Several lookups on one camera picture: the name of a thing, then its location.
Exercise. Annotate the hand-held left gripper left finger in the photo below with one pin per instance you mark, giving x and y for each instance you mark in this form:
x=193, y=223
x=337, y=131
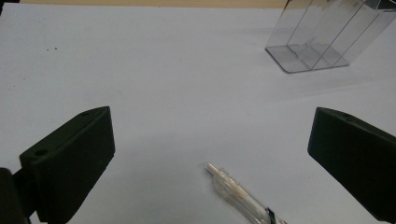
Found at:
x=68, y=161

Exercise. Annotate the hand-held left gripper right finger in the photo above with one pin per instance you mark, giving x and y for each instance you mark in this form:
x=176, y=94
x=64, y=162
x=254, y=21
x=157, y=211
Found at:
x=351, y=155

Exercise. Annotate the clear plastic pen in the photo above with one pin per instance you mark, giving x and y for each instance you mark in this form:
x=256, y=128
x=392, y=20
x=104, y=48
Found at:
x=236, y=194

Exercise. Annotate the clear acrylic organizer box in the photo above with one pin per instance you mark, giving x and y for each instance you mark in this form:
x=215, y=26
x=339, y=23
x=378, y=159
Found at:
x=323, y=34

